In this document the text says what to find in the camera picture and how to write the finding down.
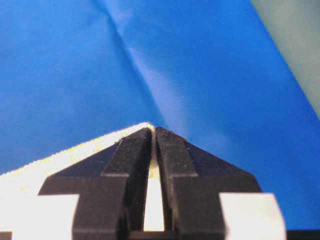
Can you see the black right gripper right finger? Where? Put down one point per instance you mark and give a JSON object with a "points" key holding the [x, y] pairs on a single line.
{"points": [[191, 181]]}

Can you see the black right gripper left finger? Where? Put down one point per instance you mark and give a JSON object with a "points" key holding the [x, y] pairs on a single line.
{"points": [[111, 185]]}

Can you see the yellow white checked towel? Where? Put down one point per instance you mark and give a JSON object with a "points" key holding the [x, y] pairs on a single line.
{"points": [[25, 215]]}

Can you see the blue table cloth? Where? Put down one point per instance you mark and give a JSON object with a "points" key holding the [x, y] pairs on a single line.
{"points": [[73, 70]]}

